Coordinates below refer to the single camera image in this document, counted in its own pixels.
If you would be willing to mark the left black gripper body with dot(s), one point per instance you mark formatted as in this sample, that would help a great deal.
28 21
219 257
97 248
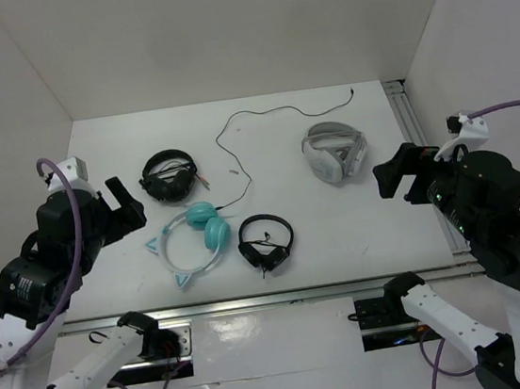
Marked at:
115 224

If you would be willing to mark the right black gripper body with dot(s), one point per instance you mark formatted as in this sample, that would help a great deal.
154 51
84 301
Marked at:
419 160

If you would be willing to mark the teal cat-ear headphones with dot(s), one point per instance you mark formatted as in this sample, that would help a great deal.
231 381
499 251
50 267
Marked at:
192 243

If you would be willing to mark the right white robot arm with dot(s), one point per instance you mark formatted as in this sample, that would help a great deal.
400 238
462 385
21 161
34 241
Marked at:
478 193

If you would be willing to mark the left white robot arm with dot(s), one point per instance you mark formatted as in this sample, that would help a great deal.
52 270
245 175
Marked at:
36 287

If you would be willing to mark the large black padded headphones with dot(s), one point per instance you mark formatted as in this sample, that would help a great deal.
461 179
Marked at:
170 175

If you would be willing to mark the small black on-ear headphones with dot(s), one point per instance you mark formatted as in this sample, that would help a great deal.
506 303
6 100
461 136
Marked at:
264 254

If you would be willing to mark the white grey gaming headset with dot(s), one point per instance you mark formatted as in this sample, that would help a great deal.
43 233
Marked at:
334 151

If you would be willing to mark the aluminium rail right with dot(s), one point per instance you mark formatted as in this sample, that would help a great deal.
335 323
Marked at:
419 153

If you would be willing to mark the aluminium rail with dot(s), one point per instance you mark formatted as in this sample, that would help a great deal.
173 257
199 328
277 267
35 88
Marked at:
419 153
468 269

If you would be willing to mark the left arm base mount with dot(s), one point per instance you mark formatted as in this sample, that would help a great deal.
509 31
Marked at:
173 353

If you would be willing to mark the aluminium rail front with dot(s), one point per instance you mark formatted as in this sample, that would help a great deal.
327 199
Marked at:
468 269

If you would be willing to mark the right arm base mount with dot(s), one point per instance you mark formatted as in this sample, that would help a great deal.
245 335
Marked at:
381 327

